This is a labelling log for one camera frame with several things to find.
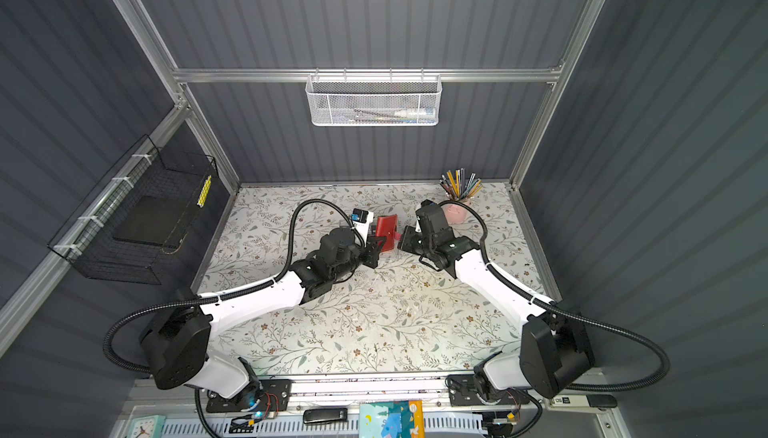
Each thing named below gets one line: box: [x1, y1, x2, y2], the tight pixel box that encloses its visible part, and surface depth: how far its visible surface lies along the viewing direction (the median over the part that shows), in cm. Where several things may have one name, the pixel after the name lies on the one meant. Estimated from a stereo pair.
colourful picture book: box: [358, 400, 425, 438], surface depth 71 cm
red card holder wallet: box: [376, 214, 398, 252], surface depth 81 cm
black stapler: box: [302, 408, 348, 424], surface depth 69 cm
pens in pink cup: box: [439, 168, 483, 203], surface depth 106 cm
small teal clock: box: [127, 415, 167, 438], surface depth 70 cm
